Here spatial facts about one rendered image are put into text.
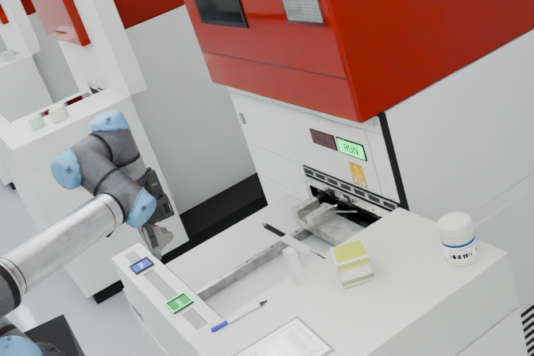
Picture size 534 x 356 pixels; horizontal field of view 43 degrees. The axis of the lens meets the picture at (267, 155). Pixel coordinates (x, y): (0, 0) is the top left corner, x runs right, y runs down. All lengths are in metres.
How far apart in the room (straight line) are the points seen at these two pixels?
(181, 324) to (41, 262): 0.49
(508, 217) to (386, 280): 0.64
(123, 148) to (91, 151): 0.08
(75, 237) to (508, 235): 1.28
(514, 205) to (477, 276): 0.62
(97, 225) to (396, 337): 0.61
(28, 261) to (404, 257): 0.81
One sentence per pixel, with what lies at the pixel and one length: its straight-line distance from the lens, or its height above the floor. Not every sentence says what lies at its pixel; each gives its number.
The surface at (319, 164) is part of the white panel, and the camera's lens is 2.01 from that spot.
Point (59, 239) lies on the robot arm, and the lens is 1.27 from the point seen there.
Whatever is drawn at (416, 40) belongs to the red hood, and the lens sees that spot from 1.70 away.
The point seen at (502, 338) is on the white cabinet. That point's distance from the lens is 1.62.
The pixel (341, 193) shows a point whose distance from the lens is 1.96.
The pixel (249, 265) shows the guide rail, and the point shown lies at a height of 0.84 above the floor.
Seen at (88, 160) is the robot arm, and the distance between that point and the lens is 1.41.
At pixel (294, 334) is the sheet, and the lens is 1.45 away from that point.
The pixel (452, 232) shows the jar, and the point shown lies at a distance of 1.47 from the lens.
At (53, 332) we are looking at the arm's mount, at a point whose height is 0.99.
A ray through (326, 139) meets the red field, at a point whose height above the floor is 1.11.
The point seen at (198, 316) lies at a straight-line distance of 1.63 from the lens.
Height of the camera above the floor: 1.85
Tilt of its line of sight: 23 degrees down
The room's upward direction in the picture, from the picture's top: 18 degrees counter-clockwise
